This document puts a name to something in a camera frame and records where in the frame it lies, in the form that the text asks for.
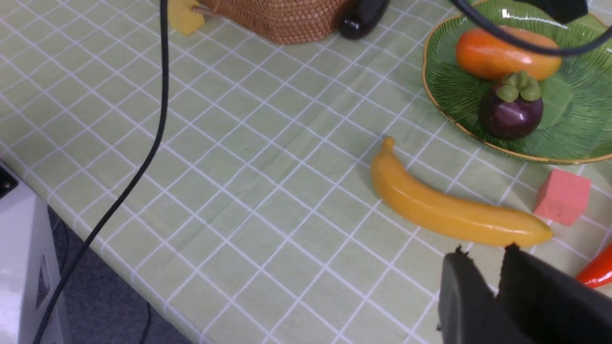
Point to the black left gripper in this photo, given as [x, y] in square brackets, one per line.
[562, 11]

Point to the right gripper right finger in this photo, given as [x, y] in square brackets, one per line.
[550, 307]

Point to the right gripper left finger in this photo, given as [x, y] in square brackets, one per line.
[468, 310]

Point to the red carrot with leaves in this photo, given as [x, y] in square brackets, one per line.
[598, 272]

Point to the yellow banana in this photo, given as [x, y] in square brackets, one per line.
[448, 215]

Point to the orange mango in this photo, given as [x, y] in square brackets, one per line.
[487, 57]

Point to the purple mangosteen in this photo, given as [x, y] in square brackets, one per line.
[513, 107]

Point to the dark purple eggplant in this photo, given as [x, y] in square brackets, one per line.
[362, 18]

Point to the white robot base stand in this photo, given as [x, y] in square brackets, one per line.
[29, 268]

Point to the salmon foam cube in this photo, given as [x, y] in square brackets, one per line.
[563, 197]

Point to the green glass leaf plate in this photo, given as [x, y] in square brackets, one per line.
[576, 125]

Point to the woven wicker basket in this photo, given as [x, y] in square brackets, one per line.
[283, 22]

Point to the yellow foam cube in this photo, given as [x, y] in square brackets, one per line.
[182, 18]

